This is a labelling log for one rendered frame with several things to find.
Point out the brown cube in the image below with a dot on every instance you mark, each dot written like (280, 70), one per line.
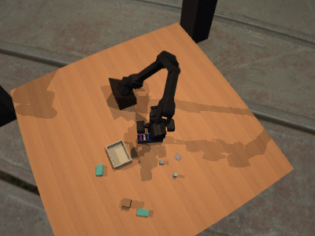
(126, 202)

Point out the shallow beige rectangular tray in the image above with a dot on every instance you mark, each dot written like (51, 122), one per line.
(118, 154)

